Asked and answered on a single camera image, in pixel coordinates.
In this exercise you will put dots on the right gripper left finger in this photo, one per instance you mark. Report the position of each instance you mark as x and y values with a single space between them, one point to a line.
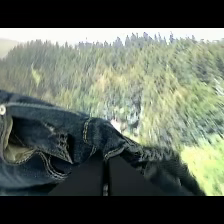
83 180

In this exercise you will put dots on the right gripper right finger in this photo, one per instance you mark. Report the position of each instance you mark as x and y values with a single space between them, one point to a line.
130 180

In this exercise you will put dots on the blue jeans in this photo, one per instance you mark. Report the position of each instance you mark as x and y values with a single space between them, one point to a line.
40 133

